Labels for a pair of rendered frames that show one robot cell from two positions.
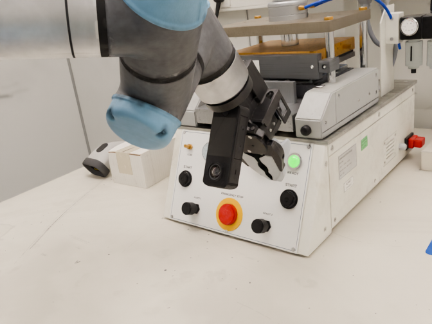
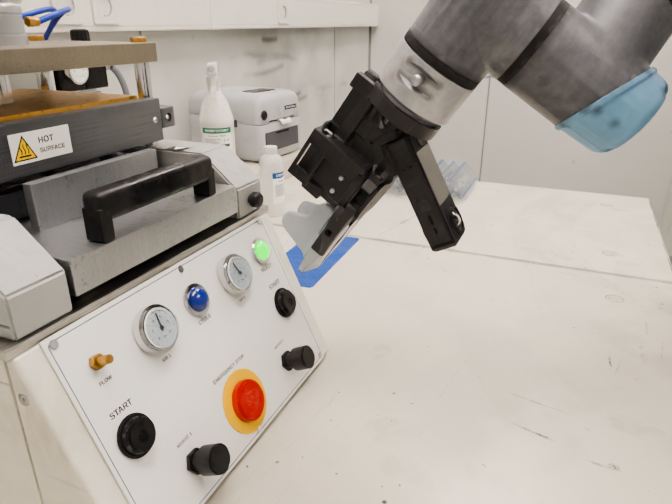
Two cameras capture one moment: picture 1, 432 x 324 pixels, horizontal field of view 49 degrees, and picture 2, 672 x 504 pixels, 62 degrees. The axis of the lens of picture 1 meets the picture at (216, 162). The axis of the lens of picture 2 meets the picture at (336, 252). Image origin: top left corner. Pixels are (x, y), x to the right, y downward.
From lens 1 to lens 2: 0.96 m
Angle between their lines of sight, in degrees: 98
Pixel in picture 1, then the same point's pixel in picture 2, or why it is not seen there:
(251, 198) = (251, 345)
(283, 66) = (112, 128)
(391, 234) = not seen: hidden behind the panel
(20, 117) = not seen: outside the picture
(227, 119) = (425, 148)
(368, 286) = (377, 315)
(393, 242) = not seen: hidden behind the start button
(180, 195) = (149, 478)
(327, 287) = (386, 337)
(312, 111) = (240, 173)
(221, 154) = (445, 196)
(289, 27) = (100, 52)
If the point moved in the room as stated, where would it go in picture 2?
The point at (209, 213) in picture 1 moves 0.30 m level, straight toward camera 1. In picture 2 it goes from (220, 437) to (502, 372)
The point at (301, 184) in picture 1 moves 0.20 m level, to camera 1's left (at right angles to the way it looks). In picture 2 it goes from (280, 274) to (334, 369)
